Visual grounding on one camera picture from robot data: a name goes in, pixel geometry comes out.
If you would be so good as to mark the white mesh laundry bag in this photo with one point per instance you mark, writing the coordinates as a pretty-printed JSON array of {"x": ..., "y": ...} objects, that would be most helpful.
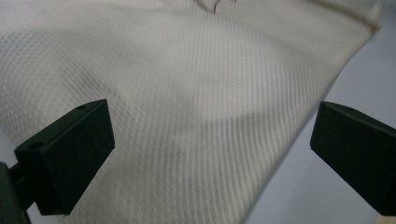
[{"x": 193, "y": 93}]

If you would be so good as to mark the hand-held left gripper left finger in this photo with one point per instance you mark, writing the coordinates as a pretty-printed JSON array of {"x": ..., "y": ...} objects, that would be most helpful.
[{"x": 71, "y": 155}]

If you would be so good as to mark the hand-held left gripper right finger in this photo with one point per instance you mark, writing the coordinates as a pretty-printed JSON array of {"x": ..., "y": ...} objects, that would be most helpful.
[{"x": 355, "y": 152}]

